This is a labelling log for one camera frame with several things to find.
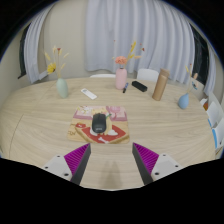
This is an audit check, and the narrow white curtain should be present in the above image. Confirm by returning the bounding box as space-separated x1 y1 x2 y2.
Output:
23 9 51 84
203 46 218 98

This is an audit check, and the black rectangular case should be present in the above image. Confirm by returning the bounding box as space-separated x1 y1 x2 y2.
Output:
131 80 149 93

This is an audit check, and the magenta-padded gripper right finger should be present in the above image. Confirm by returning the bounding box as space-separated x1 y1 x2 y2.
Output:
132 142 183 186

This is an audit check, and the copper drink bottle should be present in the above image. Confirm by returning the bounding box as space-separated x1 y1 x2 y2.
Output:
151 68 171 102

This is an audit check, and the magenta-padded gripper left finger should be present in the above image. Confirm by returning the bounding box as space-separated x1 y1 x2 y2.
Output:
42 142 92 186

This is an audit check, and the group of white chairs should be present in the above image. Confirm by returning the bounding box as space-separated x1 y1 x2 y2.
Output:
199 91 224 151

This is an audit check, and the green vase with yellow flowers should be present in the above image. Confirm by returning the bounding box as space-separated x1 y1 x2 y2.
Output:
44 45 70 99

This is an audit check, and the cartoon dog print mouse pad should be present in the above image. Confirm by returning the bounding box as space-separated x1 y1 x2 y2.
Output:
66 105 131 145

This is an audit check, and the dark window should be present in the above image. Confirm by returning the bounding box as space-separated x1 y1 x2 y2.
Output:
18 24 31 79
189 24 211 86

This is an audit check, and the blue vase with dried flowers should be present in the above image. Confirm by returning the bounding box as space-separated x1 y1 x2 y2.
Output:
177 63 200 110

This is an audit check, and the pink vase with dried flowers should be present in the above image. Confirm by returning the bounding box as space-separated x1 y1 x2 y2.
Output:
113 40 146 91

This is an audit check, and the white remote control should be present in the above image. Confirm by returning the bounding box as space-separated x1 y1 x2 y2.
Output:
80 87 98 101

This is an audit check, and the black computer mouse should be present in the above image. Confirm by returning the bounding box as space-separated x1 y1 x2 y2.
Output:
91 112 108 134

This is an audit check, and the wide white curtain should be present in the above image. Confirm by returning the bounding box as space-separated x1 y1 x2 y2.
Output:
83 0 196 84

